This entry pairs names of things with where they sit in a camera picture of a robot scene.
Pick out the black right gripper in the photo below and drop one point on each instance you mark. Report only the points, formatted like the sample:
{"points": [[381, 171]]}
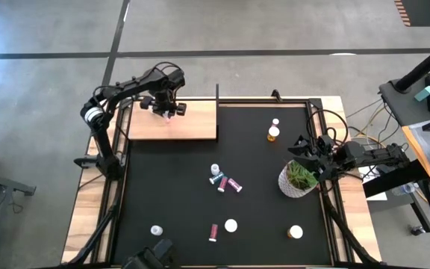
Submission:
{"points": [[325, 153]]}

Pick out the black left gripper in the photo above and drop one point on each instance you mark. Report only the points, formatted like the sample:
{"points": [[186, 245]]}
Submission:
{"points": [[162, 101]]}

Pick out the orange medicine bottle white cap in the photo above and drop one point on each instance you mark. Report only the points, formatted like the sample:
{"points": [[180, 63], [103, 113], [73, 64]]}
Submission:
{"points": [[231, 225], [273, 131], [296, 231]]}

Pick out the clear medicine bottle white cap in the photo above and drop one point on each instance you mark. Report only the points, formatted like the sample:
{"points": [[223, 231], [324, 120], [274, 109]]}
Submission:
{"points": [[215, 169], [156, 230]]}

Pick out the red medicine bottle white cap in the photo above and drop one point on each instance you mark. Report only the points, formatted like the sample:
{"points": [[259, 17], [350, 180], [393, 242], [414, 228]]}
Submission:
{"points": [[222, 184], [213, 231]]}

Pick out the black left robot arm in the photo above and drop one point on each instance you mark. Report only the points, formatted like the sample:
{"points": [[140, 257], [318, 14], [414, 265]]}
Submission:
{"points": [[133, 84]]}

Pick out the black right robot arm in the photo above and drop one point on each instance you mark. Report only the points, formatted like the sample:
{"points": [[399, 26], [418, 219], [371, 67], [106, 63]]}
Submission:
{"points": [[371, 155]]}

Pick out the light wooden shelf black posts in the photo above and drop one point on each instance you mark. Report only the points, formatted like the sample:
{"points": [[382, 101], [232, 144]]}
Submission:
{"points": [[192, 123]]}

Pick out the white geometric pot green plant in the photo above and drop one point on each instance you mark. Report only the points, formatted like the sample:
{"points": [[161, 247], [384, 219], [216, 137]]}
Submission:
{"points": [[291, 187]]}

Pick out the black clamp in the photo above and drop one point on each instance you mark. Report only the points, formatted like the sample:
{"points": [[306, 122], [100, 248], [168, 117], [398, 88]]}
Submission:
{"points": [[275, 95], [86, 161]]}

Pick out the white paper sheet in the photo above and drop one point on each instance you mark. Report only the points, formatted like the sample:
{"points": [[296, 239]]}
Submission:
{"points": [[379, 196]]}

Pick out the black table mat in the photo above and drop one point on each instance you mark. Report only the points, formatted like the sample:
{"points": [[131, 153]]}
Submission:
{"points": [[170, 201]]}

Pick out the clear plastic water bottle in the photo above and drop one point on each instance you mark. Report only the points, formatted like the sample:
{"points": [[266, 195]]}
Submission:
{"points": [[405, 188]]}

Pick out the dark grey desk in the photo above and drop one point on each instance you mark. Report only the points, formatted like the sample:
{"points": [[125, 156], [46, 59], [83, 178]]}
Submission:
{"points": [[401, 108]]}

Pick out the clear sheet orange edge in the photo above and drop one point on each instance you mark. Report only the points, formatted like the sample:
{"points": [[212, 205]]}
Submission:
{"points": [[424, 145]]}

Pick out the black desk caster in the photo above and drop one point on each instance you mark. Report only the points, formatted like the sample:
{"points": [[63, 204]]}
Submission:
{"points": [[417, 230]]}

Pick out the teal small box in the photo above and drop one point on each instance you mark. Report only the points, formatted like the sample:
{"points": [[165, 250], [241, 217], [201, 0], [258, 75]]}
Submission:
{"points": [[424, 93]]}

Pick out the black pole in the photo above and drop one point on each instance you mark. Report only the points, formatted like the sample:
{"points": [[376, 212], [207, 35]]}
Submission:
{"points": [[424, 67]]}

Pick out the grey desk leg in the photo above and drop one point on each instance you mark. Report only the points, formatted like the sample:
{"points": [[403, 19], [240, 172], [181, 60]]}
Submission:
{"points": [[2, 183]]}

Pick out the black orange striped floor mat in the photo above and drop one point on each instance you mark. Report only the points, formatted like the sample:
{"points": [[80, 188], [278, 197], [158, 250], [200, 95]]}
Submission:
{"points": [[424, 13]]}

